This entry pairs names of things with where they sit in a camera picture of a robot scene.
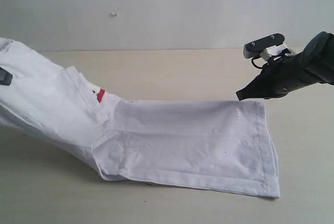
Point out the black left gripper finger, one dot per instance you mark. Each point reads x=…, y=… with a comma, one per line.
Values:
x=5, y=77

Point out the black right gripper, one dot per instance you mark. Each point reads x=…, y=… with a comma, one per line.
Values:
x=279, y=76

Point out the white t-shirt with red lettering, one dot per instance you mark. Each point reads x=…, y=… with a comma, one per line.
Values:
x=211, y=145

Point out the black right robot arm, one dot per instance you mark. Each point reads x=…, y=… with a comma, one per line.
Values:
x=316, y=59

